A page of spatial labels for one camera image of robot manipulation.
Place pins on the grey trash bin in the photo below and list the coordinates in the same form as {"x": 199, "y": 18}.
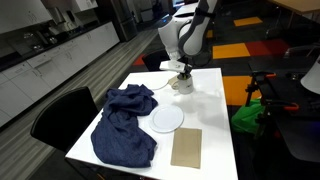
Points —
{"x": 146, "y": 15}

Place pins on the dark blue cloth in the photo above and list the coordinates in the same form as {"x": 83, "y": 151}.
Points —
{"x": 123, "y": 133}

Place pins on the wooden table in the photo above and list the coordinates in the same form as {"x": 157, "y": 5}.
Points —
{"x": 300, "y": 5}

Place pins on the black side table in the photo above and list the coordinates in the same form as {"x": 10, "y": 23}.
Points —
{"x": 296, "y": 133}

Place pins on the green plastic bag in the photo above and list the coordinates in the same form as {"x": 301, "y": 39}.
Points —
{"x": 246, "y": 116}

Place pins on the orange black clamp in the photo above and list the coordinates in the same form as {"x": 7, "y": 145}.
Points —
{"x": 280, "y": 108}
{"x": 256, "y": 83}

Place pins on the white wall cabinets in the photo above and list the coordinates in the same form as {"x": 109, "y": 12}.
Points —
{"x": 20, "y": 13}

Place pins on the white lamp shade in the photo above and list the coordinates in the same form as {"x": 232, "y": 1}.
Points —
{"x": 312, "y": 78}

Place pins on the small brown paper napkin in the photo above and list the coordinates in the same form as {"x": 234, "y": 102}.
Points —
{"x": 172, "y": 80}

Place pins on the black chair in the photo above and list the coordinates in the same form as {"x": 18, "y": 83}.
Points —
{"x": 153, "y": 60}
{"x": 63, "y": 116}

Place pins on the large white plate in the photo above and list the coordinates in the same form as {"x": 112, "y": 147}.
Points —
{"x": 166, "y": 118}

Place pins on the white kitchen cabinets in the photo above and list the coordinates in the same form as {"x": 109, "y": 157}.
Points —
{"x": 50, "y": 73}

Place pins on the white mug with print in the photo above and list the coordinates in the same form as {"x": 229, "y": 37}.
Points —
{"x": 186, "y": 86}

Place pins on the stainless steel fridge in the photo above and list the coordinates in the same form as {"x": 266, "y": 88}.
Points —
{"x": 123, "y": 20}

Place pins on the small white plate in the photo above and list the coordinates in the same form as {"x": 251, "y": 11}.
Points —
{"x": 159, "y": 85}

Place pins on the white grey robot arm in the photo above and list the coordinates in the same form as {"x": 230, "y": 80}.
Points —
{"x": 190, "y": 33}

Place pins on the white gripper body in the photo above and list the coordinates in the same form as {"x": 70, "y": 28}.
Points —
{"x": 171, "y": 65}

